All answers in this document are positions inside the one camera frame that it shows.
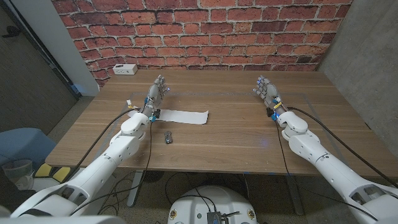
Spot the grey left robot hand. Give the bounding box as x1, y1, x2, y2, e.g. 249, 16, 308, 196
141, 74, 171, 118

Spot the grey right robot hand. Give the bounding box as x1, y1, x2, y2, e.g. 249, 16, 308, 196
252, 75, 289, 117

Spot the white receipt paper strip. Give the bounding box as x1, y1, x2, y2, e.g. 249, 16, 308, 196
126, 108, 210, 126

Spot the red brick print backdrop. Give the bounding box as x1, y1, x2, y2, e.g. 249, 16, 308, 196
51, 0, 354, 88

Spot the grey table leg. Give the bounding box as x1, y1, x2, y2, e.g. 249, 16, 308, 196
285, 174, 305, 216
126, 170, 144, 208

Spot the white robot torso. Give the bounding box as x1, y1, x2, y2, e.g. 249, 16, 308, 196
167, 185, 258, 224

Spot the grey electronics box on torso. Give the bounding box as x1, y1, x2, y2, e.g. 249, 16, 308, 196
206, 211, 230, 224

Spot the blue chair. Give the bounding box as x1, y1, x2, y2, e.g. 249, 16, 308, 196
0, 127, 57, 170

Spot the grey bucket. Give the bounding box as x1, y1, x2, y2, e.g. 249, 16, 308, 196
1, 159, 34, 190

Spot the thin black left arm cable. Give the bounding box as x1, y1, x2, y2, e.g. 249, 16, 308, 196
70, 119, 154, 216

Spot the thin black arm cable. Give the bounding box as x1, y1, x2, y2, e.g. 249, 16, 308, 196
70, 119, 154, 216
274, 119, 379, 221

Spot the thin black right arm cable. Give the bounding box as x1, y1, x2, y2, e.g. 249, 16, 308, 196
274, 119, 379, 221

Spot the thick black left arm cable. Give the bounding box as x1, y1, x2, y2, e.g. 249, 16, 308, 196
63, 107, 139, 183

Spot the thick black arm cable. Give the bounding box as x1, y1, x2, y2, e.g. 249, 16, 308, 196
63, 107, 139, 183
287, 106, 398, 189

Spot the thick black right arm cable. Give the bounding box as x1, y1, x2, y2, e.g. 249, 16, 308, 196
287, 106, 398, 189

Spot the black door handle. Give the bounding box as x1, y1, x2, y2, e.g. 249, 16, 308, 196
2, 26, 21, 39

